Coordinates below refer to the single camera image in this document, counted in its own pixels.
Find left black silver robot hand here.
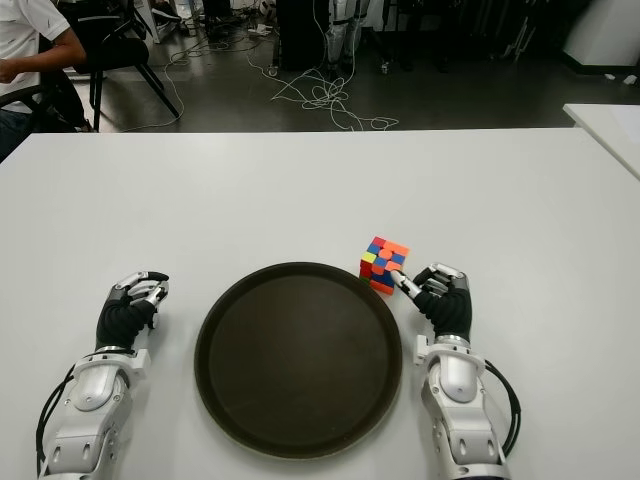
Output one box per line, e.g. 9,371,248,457
95,271,171,351

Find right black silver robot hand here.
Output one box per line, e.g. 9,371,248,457
390,261,473,341

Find multicoloured Rubik's cube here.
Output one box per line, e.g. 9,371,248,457
358,235,411,296

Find dark brown round plate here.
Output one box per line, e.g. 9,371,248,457
193,261,404,460

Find black office armchair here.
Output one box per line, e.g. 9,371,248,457
0,74,96,134

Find white side table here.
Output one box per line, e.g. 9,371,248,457
562,103,640,182

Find black four-legged chair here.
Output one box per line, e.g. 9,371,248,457
54,0,181,132

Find black wheeled equipment rack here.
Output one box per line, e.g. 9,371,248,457
369,0,561,76

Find seated person in white shirt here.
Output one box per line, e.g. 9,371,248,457
0,0,89,164

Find black cabinet on casters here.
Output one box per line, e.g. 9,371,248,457
273,0,331,76

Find white machine housing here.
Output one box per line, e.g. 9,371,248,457
562,0,640,66

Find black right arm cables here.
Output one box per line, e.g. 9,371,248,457
482,359,523,459

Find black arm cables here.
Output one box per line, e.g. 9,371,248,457
34,364,77,477
482,359,523,459

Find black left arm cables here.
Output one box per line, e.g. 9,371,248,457
34,364,77,477

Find tangled white floor cable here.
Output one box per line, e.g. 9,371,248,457
247,49,400,132

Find white desk frame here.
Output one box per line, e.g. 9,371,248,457
142,0,184,44

